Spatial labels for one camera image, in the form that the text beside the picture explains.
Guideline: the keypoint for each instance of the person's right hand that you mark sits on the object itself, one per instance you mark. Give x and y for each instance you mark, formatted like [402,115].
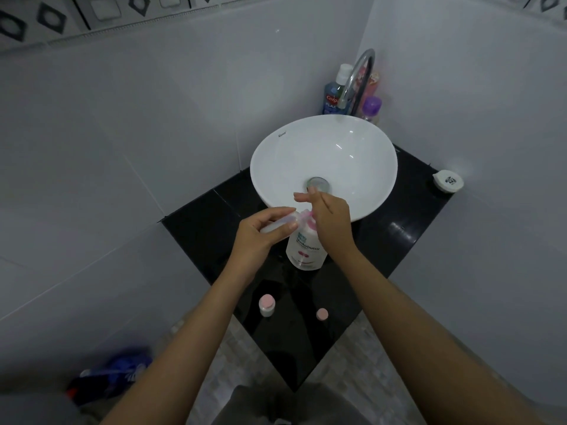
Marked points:
[334,225]

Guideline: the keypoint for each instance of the person's left hand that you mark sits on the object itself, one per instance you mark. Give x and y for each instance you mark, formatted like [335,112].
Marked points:
[248,245]

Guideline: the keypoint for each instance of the person's right fingers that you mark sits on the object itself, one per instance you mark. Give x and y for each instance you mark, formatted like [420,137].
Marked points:
[316,198]

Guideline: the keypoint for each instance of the person's left thumb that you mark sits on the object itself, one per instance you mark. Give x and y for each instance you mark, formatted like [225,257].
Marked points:
[283,230]

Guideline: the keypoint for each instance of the small clear plastic bottle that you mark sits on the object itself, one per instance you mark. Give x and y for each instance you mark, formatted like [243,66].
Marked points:
[277,220]

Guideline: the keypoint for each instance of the white pump bottle pink top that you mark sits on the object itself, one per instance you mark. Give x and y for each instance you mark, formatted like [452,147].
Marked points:
[303,254]

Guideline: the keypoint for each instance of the person's right forearm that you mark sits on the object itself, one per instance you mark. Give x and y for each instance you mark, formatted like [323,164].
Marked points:
[421,340]

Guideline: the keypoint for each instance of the person's left forearm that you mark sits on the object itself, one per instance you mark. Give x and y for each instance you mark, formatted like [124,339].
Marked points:
[177,349]

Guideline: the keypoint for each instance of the chrome sink drain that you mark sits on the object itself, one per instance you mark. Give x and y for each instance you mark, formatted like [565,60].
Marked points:
[320,182]

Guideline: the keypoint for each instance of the white round sink basin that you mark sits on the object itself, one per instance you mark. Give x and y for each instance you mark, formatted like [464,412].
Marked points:
[345,150]

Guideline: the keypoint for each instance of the small jar pink lid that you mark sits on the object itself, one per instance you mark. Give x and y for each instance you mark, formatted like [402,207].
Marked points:
[267,304]

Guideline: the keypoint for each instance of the small pink cap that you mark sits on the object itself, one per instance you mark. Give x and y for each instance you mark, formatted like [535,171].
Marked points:
[322,314]

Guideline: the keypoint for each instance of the blue mouthwash bottle white cap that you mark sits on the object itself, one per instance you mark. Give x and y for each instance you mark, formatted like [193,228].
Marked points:
[332,99]

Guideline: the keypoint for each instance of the clear bottle purple cap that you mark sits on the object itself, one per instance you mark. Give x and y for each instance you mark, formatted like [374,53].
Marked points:
[371,108]

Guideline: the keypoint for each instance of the white round lidded container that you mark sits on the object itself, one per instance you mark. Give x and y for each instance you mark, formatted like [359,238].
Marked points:
[448,180]

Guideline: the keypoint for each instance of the chrome curved faucet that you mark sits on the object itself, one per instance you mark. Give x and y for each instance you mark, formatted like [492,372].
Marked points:
[358,68]

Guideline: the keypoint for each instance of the person's grey shorts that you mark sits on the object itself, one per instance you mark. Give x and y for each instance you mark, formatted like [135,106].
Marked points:
[274,407]

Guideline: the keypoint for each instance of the blue plastic bag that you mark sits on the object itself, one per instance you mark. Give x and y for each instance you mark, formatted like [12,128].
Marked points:
[115,371]

